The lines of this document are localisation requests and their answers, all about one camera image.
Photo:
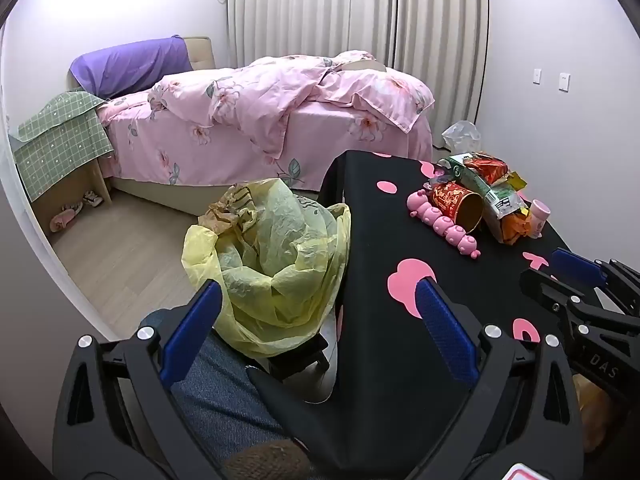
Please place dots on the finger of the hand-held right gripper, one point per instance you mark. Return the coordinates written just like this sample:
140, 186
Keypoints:
575, 262
545, 287

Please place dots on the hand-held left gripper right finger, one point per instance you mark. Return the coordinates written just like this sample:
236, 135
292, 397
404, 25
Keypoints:
445, 330

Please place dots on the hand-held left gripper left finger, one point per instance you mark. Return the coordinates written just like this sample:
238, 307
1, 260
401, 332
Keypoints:
192, 322

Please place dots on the yellow trash bag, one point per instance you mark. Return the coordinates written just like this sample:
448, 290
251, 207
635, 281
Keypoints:
280, 280

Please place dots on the yellow wafer packet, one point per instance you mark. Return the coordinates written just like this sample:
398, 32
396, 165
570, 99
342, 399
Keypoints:
517, 181

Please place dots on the person's right hand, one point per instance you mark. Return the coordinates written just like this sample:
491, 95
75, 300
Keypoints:
590, 410

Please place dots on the pink cup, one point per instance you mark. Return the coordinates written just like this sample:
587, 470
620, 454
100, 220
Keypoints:
539, 217

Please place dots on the person's leg in jeans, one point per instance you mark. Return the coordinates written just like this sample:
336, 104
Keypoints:
225, 395

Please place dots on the pink caterpillar toy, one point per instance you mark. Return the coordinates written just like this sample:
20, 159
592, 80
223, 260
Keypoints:
445, 227

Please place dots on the black tablecloth with pink shapes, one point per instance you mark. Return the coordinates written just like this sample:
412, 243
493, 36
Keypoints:
380, 240

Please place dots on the black stool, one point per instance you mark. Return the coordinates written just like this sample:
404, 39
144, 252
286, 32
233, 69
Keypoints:
300, 355

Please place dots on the brown translucent plastic bag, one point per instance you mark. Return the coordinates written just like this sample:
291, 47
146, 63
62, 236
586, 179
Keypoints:
225, 212

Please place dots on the red paper cup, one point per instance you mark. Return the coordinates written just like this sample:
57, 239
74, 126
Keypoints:
455, 202

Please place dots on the red snack bag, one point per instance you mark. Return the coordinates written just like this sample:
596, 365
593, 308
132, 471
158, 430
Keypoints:
487, 169

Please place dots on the bed with pink bedding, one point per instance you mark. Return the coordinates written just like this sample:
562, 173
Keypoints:
200, 190

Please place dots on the pink blister pack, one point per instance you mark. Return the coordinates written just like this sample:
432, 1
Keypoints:
434, 180

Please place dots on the person's brown knit sweater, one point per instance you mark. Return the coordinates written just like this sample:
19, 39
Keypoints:
265, 462

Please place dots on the white sneakers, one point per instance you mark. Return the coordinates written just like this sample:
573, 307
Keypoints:
92, 198

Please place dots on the pink slipper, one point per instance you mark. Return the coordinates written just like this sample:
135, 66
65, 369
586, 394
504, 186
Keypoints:
64, 219

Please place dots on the clear plastic bag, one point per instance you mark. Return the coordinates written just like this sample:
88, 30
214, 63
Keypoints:
462, 137

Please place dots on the bed with pink floral duvet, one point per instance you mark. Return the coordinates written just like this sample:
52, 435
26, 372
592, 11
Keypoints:
165, 135

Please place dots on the green checked cloth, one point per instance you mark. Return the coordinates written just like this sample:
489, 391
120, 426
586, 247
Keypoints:
55, 140

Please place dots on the pink floral duvet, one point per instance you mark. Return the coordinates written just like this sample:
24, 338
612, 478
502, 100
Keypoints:
280, 90

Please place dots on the purple pillow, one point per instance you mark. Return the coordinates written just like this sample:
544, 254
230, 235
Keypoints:
130, 62

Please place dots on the white pleated curtain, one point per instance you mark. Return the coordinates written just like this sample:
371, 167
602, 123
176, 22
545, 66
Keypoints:
300, 10

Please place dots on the white wall socket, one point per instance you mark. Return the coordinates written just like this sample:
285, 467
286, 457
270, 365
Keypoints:
563, 81

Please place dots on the white wall switch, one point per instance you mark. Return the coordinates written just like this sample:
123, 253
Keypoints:
537, 76

